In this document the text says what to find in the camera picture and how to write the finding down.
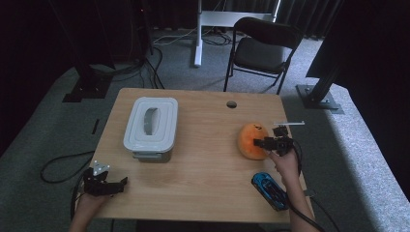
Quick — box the right hand-held gripper cable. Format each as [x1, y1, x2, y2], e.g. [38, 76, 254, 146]
[285, 138, 341, 232]

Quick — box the blue toy car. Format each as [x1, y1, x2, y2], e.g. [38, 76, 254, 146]
[250, 171, 290, 213]

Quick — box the black metal stand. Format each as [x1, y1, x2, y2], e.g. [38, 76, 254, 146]
[295, 57, 344, 114]
[47, 0, 114, 103]

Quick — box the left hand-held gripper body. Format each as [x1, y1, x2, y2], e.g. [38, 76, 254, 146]
[82, 160, 113, 197]

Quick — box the black floor cable loop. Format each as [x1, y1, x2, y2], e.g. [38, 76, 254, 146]
[40, 150, 97, 185]

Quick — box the white desk frame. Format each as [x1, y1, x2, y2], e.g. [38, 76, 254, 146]
[192, 0, 282, 69]

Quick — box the grey plastic storage box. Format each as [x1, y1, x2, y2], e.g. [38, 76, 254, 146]
[131, 147, 174, 163]

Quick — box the white floor cable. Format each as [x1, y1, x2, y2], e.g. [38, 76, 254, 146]
[152, 26, 198, 45]

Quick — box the white lid with grey handle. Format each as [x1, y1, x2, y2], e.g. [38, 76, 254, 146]
[123, 96, 179, 154]

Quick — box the black folding chair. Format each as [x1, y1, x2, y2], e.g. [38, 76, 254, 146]
[223, 16, 305, 96]

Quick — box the person's left hand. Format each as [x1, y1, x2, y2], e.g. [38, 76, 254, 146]
[75, 191, 112, 221]

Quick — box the black cable bundle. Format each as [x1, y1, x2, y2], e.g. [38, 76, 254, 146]
[93, 46, 166, 90]

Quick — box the left hand-held gripper cable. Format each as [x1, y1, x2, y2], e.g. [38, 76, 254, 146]
[70, 180, 85, 223]

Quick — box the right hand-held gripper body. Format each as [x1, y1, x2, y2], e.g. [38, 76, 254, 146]
[271, 120, 306, 158]

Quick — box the person's right hand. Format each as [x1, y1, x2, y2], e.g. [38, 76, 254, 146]
[268, 148, 302, 189]

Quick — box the hand-held gripper cable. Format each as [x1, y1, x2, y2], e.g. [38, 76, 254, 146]
[70, 180, 85, 223]
[285, 138, 341, 232]

